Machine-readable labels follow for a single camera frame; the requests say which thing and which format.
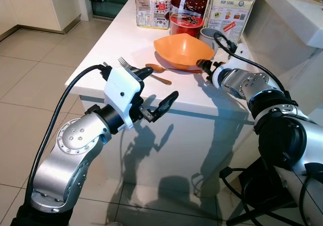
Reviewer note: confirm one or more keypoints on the orange plastic bowl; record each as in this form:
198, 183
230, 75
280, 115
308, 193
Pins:
181, 49

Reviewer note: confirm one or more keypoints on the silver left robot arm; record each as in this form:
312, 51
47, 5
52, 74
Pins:
75, 145

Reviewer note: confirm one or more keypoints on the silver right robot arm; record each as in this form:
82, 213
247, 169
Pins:
252, 82

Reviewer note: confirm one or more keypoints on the copper coloured spoon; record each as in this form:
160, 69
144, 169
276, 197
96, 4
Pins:
153, 67

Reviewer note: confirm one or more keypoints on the silver metal fork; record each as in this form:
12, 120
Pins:
123, 62

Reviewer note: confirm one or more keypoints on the grey mug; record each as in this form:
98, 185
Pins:
207, 40

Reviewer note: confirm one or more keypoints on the white kitchen island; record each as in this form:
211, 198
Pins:
166, 135

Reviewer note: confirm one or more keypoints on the red cup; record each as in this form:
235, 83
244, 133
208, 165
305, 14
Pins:
184, 26

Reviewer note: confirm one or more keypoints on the cream cracker pack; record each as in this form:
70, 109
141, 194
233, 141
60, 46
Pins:
232, 14

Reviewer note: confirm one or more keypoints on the white kitchen counter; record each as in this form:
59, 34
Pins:
287, 24

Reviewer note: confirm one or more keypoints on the white cabinet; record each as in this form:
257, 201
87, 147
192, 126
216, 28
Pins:
35, 4

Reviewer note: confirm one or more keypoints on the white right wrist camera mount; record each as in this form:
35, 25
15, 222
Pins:
218, 77

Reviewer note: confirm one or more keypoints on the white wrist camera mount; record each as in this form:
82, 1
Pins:
121, 87
218, 77

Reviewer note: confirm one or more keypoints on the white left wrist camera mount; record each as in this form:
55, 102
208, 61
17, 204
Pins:
121, 87

